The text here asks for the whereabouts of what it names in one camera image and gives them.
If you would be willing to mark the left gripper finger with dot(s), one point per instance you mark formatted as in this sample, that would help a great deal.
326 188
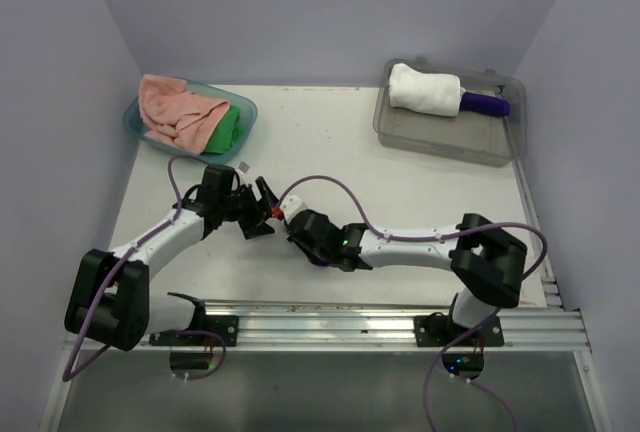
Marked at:
268 204
252 230

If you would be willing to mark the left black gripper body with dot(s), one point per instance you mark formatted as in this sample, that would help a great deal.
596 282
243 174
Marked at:
242 205

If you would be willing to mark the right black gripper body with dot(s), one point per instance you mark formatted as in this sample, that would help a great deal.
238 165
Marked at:
313 254

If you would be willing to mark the pink towel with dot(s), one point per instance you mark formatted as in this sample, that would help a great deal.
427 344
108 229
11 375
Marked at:
176 116

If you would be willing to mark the dark purple towel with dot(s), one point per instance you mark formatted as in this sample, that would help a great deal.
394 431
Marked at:
319 263

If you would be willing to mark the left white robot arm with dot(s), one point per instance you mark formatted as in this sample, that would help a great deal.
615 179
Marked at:
111 301

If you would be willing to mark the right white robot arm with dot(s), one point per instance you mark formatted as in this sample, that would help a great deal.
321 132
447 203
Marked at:
489 261

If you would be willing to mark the green towel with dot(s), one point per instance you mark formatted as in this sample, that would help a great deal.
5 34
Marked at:
226 134

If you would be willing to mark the teal plastic bin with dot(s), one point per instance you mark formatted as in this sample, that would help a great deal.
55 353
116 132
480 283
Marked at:
134 125

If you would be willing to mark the grey transparent plastic tray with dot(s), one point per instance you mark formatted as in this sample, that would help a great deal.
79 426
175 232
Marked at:
471 136

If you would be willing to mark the rolled white towel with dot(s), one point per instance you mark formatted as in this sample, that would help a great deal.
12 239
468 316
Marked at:
425 93

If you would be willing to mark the rolled purple towel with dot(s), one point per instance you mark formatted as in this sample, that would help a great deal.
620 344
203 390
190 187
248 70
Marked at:
484 105

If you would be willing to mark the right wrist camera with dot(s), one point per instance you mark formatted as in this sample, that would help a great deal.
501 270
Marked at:
301 222

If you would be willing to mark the aluminium mounting rail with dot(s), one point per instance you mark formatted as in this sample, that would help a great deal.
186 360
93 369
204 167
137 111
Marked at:
539 324

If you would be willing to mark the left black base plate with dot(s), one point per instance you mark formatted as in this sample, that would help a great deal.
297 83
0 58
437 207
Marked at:
220 329

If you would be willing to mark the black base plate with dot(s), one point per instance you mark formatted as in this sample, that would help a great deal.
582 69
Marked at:
220 329
439 330

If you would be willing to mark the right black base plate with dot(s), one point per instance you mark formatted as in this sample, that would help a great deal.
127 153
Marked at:
439 330

